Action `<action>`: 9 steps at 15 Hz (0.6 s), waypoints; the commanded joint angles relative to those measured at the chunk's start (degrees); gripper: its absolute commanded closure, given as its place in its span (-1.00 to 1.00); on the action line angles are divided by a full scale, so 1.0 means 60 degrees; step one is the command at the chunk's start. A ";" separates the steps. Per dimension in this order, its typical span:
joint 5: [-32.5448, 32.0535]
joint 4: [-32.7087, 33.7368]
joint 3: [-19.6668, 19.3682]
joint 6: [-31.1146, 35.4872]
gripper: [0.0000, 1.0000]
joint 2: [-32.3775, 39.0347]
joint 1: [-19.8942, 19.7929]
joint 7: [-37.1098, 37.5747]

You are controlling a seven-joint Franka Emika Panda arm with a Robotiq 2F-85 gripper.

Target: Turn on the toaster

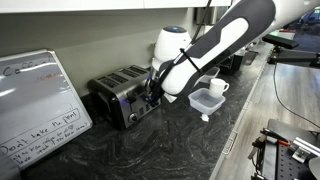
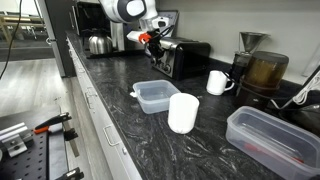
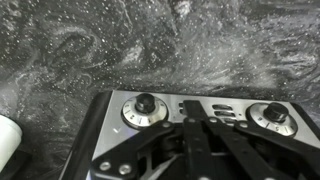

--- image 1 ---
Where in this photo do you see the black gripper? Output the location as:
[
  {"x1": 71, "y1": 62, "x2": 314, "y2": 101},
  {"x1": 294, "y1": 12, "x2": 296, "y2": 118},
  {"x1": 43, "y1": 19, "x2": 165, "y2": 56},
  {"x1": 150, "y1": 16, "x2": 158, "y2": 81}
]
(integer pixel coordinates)
[{"x1": 147, "y1": 70, "x2": 166, "y2": 108}]

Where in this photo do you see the black and steel four-slot toaster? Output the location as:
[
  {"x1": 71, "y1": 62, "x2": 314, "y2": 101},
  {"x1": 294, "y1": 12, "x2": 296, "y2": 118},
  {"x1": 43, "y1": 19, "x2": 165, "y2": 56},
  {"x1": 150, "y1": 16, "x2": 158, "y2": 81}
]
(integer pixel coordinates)
[{"x1": 87, "y1": 64, "x2": 163, "y2": 131}]

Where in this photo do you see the small clear plastic container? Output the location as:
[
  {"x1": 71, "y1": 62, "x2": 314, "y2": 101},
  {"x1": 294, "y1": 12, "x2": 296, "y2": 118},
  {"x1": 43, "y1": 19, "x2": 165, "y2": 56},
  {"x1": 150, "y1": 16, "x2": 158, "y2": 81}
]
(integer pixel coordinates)
[{"x1": 187, "y1": 87, "x2": 227, "y2": 117}]

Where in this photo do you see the large clear plastic container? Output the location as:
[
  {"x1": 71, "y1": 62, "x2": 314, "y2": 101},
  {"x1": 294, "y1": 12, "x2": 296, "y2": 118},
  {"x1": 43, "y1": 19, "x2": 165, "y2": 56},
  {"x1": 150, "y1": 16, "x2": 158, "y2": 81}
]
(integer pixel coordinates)
[{"x1": 199, "y1": 66, "x2": 222, "y2": 85}]

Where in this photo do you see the tall white ceramic cup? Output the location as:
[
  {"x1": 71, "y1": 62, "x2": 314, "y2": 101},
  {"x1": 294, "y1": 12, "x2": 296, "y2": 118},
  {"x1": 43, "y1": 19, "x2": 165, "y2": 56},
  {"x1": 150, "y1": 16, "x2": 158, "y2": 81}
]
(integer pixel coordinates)
[{"x1": 208, "y1": 77, "x2": 231, "y2": 99}]

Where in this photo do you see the white upper cabinet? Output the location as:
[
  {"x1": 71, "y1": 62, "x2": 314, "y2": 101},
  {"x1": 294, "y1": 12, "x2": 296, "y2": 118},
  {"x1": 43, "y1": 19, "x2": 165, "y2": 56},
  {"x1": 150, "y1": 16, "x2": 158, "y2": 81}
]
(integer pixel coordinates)
[{"x1": 0, "y1": 0, "x2": 234, "y2": 14}]

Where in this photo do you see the whiteboard with handwritten notes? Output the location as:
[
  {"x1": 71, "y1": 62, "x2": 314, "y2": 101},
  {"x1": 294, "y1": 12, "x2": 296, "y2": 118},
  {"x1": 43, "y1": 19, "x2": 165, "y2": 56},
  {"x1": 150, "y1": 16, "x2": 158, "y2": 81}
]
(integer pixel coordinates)
[{"x1": 0, "y1": 49, "x2": 94, "y2": 171}]

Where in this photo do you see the black perforated breadboard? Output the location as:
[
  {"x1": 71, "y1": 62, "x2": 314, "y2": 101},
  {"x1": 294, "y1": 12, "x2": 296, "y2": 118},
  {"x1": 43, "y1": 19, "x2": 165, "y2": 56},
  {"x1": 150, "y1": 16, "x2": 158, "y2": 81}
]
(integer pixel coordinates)
[{"x1": 261, "y1": 142, "x2": 320, "y2": 180}]

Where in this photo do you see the silver drawer handle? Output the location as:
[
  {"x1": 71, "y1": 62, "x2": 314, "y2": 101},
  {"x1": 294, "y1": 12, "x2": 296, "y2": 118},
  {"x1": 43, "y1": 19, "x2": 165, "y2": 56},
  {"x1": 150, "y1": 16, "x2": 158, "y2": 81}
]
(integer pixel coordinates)
[
  {"x1": 221, "y1": 130, "x2": 239, "y2": 156},
  {"x1": 242, "y1": 99, "x2": 252, "y2": 111}
]

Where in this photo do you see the clamp with orange black handle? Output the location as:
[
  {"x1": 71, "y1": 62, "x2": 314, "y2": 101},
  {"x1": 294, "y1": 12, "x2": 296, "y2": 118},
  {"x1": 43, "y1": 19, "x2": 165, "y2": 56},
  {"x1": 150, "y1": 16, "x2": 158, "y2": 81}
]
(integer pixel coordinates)
[{"x1": 247, "y1": 127, "x2": 292, "y2": 158}]

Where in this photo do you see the thin black hanging cable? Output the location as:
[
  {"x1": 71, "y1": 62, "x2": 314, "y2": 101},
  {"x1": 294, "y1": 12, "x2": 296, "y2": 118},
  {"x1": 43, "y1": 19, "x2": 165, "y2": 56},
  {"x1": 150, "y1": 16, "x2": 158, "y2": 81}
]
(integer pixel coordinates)
[{"x1": 273, "y1": 62, "x2": 320, "y2": 130}]

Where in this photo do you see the aluminium bracket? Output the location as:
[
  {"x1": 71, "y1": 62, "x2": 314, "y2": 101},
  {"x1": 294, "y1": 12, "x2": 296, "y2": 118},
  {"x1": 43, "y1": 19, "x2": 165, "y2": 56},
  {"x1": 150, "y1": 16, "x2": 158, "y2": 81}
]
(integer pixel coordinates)
[{"x1": 287, "y1": 136, "x2": 320, "y2": 165}]

